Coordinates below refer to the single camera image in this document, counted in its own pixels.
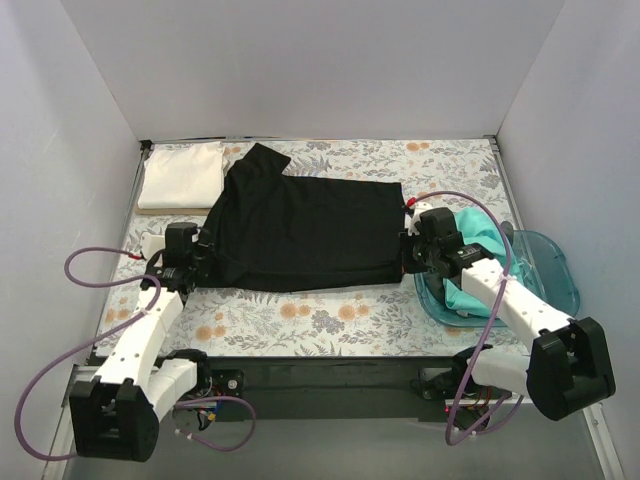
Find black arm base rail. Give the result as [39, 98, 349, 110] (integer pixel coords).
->
[207, 356, 454, 422]

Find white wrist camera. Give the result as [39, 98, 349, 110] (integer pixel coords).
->
[405, 200, 434, 236]
[139, 231, 165, 260]

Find folded white t-shirt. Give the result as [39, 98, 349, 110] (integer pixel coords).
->
[137, 142, 228, 210]

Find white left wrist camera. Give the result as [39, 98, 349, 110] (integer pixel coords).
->
[139, 231, 165, 260]

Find black t-shirt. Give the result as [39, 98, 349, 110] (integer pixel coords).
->
[197, 144, 405, 293]

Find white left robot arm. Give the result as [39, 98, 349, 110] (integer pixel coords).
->
[69, 222, 213, 462]

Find brown cardboard board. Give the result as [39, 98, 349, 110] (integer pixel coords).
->
[133, 206, 210, 216]

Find teal plastic basket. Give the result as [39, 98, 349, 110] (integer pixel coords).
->
[414, 222, 580, 328]

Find floral patterned table mat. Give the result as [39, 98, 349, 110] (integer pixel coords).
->
[97, 138, 557, 358]

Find teal t-shirt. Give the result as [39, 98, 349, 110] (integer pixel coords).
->
[442, 207, 507, 318]

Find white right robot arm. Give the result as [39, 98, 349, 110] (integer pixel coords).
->
[401, 202, 616, 421]

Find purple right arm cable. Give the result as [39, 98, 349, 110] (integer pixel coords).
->
[407, 189, 526, 446]

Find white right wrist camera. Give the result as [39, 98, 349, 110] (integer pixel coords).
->
[405, 200, 434, 236]

